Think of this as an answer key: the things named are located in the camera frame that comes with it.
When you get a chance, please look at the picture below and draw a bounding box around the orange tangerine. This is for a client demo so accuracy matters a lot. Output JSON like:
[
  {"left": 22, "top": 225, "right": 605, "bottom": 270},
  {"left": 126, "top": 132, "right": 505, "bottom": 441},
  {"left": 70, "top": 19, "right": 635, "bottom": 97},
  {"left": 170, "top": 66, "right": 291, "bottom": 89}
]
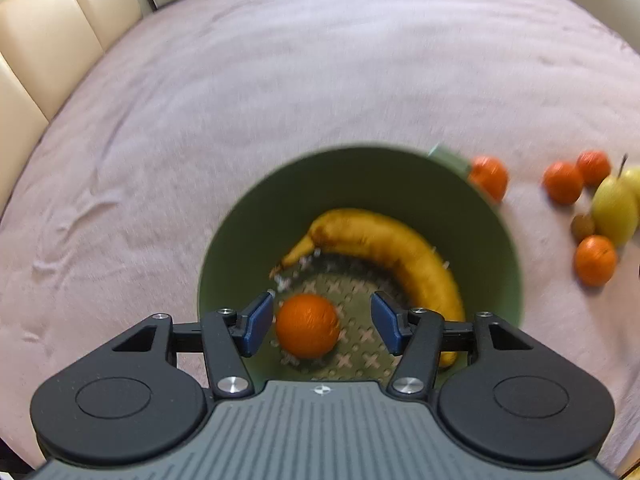
[
  {"left": 573, "top": 234, "right": 618, "bottom": 288},
  {"left": 467, "top": 156, "right": 510, "bottom": 203},
  {"left": 275, "top": 294, "right": 342, "bottom": 360},
  {"left": 576, "top": 150, "right": 612, "bottom": 187},
  {"left": 543, "top": 161, "right": 585, "bottom": 206}
]

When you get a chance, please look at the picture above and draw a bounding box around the green colander bowl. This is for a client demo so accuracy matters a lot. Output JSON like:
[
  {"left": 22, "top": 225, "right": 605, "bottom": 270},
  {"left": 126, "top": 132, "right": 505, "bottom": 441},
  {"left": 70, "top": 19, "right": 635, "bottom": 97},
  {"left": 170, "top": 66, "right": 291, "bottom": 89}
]
[{"left": 196, "top": 142, "right": 524, "bottom": 383}]

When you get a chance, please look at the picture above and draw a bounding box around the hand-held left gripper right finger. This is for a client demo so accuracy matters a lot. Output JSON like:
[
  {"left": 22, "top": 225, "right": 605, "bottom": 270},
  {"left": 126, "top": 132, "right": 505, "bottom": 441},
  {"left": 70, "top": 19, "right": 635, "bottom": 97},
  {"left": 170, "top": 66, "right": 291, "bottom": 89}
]
[{"left": 370, "top": 291, "right": 536, "bottom": 402}]

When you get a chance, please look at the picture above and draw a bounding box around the yellow-green pear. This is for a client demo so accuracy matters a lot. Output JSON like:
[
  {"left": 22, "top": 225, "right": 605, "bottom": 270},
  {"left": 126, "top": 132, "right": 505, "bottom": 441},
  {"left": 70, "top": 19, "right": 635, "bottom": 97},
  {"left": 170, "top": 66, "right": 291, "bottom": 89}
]
[
  {"left": 591, "top": 154, "right": 640, "bottom": 247},
  {"left": 621, "top": 167, "right": 640, "bottom": 201}
]

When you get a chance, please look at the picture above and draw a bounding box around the beige padded headboard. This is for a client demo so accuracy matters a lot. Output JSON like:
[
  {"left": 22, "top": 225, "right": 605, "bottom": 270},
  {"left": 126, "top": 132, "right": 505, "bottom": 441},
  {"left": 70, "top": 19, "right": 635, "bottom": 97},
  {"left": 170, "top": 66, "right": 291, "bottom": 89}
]
[{"left": 0, "top": 0, "right": 143, "bottom": 211}]

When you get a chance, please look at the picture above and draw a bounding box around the yellow banana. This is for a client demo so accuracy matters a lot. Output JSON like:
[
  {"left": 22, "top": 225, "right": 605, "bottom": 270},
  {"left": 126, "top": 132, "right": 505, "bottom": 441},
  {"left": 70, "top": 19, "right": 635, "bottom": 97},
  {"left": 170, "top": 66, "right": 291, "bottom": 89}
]
[{"left": 270, "top": 208, "right": 467, "bottom": 368}]

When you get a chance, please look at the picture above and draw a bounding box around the pink blanket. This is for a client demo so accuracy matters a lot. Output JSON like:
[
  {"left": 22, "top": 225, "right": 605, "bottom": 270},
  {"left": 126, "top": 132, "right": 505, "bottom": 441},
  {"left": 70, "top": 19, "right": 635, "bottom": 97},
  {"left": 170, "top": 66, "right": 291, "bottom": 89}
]
[{"left": 0, "top": 0, "right": 640, "bottom": 478}]

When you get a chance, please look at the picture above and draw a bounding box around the small tan round fruit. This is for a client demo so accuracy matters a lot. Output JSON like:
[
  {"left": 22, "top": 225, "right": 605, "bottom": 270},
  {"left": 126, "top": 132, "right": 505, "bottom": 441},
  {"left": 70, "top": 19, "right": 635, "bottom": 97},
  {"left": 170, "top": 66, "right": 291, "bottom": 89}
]
[{"left": 571, "top": 213, "right": 597, "bottom": 241}]

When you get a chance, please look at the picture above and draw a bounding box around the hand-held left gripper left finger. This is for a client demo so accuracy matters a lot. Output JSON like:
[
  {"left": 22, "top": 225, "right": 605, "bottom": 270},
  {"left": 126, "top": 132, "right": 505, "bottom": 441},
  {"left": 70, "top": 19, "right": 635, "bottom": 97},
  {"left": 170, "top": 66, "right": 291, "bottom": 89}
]
[{"left": 111, "top": 291, "right": 275, "bottom": 401}]

